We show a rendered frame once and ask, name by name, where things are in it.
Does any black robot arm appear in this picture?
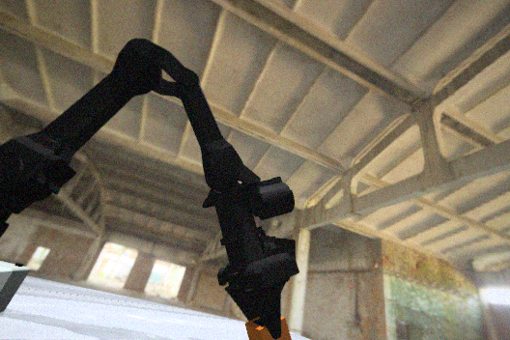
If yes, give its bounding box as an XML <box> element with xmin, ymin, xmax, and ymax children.
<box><xmin>0</xmin><ymin>38</ymin><xmax>295</xmax><ymax>238</ymax></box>

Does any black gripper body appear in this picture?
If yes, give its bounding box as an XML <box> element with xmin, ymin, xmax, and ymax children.
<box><xmin>217</xmin><ymin>221</ymin><xmax>299</xmax><ymax>289</ymax></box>

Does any orange block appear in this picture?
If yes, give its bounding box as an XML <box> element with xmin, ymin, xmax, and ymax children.
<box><xmin>245</xmin><ymin>317</ymin><xmax>292</xmax><ymax>340</ymax></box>

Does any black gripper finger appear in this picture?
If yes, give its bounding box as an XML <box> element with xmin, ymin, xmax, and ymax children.
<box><xmin>225</xmin><ymin>281</ymin><xmax>259</xmax><ymax>322</ymax></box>
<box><xmin>245</xmin><ymin>277</ymin><xmax>290</xmax><ymax>339</ymax></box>

